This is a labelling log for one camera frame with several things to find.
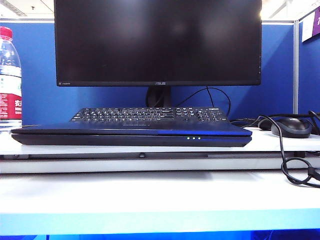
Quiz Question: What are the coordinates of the clear water bottle red label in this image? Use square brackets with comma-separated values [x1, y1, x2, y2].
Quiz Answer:
[0, 26, 23, 132]

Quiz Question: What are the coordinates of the white paper sheet on partition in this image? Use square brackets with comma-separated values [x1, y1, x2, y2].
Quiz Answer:
[300, 7, 320, 43]

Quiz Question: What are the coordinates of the black Hasee laptop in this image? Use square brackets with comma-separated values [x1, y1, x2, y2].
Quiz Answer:
[10, 122, 253, 147]

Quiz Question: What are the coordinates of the silver partition post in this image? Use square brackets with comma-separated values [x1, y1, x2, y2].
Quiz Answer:
[293, 21, 300, 115]

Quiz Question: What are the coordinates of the thick black mouse cable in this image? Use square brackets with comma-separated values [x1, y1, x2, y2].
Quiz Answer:
[257, 109, 320, 189]

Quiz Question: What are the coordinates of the blue office partition panel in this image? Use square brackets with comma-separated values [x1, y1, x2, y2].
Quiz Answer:
[298, 19, 320, 116]
[0, 21, 295, 126]

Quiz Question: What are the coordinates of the black desktop keyboard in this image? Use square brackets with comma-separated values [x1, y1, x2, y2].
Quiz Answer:
[69, 106, 230, 127]

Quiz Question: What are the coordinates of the black computer mouse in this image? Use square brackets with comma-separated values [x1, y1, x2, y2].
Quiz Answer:
[271, 117, 313, 139]

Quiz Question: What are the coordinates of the thin black looping cable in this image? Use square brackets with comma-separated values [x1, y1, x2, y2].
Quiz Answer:
[172, 86, 262, 129]

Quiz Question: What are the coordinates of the black ASUS monitor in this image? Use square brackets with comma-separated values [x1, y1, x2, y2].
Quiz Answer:
[53, 0, 263, 109]

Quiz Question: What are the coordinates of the thin black straight cable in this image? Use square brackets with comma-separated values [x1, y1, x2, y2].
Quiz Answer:
[206, 85, 216, 109]

